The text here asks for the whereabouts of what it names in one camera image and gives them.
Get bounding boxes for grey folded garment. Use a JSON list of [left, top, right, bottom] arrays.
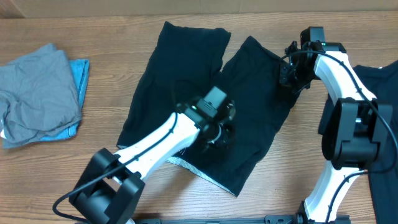
[[1, 44, 82, 149]]

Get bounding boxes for blue folded garment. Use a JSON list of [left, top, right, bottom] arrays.
[[40, 59, 90, 141]]

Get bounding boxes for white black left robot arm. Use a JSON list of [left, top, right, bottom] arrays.
[[68, 86, 236, 224]]

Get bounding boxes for black shorts with patterned waistband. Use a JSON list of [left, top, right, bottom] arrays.
[[117, 22, 298, 196]]

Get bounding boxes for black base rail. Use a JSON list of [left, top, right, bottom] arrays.
[[74, 214, 352, 224]]

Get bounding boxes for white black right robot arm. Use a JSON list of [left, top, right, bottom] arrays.
[[265, 27, 394, 223]]

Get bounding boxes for dark navy t-shirt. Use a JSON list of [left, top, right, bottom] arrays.
[[317, 60, 398, 224]]

